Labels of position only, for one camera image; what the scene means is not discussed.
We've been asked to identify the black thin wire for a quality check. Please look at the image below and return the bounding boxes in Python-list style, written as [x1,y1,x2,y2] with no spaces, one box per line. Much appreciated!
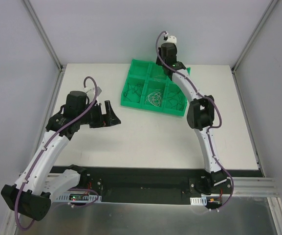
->
[167,90,187,111]

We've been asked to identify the dark blue wire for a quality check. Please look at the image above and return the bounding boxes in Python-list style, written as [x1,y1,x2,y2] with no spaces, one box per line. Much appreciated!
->
[122,82,144,102]

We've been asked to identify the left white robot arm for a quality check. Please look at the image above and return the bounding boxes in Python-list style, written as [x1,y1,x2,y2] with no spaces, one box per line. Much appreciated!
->
[1,88,121,221]

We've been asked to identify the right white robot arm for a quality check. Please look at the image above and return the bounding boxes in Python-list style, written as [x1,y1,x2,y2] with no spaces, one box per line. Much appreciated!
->
[157,42,222,195]

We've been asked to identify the green compartment tray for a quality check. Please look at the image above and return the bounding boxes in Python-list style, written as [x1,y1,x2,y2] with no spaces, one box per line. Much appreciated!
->
[121,59,187,117]

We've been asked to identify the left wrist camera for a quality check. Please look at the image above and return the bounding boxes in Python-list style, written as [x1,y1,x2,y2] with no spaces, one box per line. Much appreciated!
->
[84,87,102,103]

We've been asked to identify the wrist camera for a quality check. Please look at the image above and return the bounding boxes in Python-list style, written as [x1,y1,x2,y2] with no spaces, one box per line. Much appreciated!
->
[164,34,177,45]
[84,87,102,103]

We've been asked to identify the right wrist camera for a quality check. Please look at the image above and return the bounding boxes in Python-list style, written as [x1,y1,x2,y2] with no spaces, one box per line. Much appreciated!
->
[164,34,177,45]

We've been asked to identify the left white cable duct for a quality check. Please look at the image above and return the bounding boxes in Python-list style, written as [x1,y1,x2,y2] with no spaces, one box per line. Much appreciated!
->
[55,193,102,203]

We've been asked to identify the white cable duct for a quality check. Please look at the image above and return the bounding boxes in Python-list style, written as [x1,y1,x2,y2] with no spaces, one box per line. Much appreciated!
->
[190,197,207,206]
[55,193,102,203]

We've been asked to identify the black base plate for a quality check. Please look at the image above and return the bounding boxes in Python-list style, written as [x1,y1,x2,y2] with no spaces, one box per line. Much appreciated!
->
[82,166,233,204]

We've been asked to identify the left aluminium post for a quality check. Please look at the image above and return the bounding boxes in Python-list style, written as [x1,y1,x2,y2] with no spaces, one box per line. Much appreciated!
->
[22,0,63,71]

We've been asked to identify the aluminium post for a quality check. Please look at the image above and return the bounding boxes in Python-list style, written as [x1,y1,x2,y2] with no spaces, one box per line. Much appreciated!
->
[22,0,63,71]
[231,0,280,74]

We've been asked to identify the right white cable duct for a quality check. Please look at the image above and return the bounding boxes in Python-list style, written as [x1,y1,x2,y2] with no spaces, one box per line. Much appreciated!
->
[190,197,207,206]

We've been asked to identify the right aluminium post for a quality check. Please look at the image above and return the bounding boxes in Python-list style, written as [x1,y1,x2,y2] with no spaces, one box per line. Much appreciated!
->
[231,0,280,74]

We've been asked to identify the aluminium frame rail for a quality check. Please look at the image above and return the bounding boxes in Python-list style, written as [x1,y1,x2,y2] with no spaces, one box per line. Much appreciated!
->
[233,177,280,198]

